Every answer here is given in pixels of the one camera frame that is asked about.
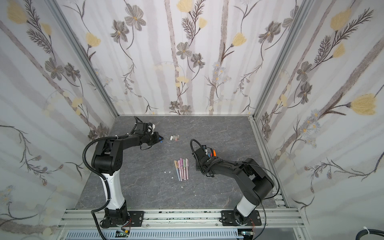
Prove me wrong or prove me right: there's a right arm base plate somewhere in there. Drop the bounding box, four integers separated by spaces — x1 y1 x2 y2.
219 210 262 227

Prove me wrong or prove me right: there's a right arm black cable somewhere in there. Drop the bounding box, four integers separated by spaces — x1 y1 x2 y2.
239 163 280 240

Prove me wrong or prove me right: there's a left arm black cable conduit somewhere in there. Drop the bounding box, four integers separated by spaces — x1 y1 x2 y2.
82 135 130 240

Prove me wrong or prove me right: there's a light pink pastel pen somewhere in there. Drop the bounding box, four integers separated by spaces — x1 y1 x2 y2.
178 160 183 181

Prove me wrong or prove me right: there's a green capped pastel pen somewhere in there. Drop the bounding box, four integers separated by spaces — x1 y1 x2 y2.
183 159 187 181

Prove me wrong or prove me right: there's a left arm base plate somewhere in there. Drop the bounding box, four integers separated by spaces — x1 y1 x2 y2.
101 210 145 228

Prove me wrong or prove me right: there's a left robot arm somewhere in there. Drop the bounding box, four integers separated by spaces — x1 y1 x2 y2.
90 118 164 229

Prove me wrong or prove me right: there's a white slotted cable duct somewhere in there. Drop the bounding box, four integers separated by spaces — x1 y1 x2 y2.
65 229 244 240

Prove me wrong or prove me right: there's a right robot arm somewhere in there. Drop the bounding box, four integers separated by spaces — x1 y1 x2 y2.
191 147 275 226

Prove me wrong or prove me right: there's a left green circuit board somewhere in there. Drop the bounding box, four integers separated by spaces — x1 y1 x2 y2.
115 231 129 238

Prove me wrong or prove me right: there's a pale pink pen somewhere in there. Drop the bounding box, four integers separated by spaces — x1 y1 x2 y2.
185 159 189 180

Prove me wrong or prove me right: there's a purple capped pastel pen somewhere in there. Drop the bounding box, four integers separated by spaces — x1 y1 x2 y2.
180 158 184 180

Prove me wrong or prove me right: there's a right green circuit board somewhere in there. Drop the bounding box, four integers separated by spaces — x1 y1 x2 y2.
239 231 255 240

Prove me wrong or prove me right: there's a green circuit board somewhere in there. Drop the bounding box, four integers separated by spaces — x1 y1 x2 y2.
115 231 129 238
239 231 255 240

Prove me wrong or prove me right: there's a yellow capped blue pen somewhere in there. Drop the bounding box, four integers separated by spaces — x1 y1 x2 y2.
174 161 181 181

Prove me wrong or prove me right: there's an aluminium frame rail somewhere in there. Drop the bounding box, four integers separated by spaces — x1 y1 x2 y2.
58 208 305 229

